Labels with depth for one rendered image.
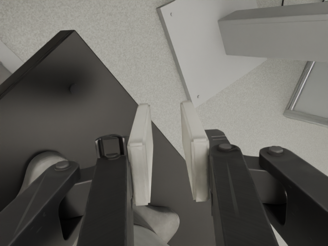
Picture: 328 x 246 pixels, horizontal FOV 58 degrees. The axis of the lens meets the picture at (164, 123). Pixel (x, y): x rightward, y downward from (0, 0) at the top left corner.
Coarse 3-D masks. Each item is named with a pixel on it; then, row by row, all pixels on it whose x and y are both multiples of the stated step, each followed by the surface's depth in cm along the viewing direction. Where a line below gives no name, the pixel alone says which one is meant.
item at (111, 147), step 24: (96, 144) 12; (120, 144) 12; (96, 168) 11; (120, 168) 11; (96, 192) 9; (120, 192) 9; (96, 216) 8; (120, 216) 8; (96, 240) 7; (120, 240) 7
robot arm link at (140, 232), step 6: (138, 228) 23; (144, 228) 24; (138, 234) 22; (144, 234) 23; (150, 234) 24; (156, 234) 25; (138, 240) 21; (144, 240) 21; (150, 240) 22; (156, 240) 23; (162, 240) 24
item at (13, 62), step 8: (0, 48) 88; (8, 48) 89; (0, 56) 89; (8, 56) 90; (16, 56) 91; (0, 64) 81; (8, 64) 90; (16, 64) 92; (0, 72) 70; (8, 72) 64; (0, 80) 62
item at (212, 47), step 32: (192, 0) 118; (224, 0) 126; (192, 32) 121; (224, 32) 126; (256, 32) 112; (288, 32) 101; (320, 32) 92; (192, 64) 126; (224, 64) 134; (256, 64) 147; (192, 96) 130
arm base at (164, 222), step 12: (36, 156) 24; (48, 156) 23; (60, 156) 24; (36, 168) 23; (24, 180) 24; (144, 216) 29; (156, 216) 31; (168, 216) 32; (156, 228) 31; (168, 228) 32; (168, 240) 33
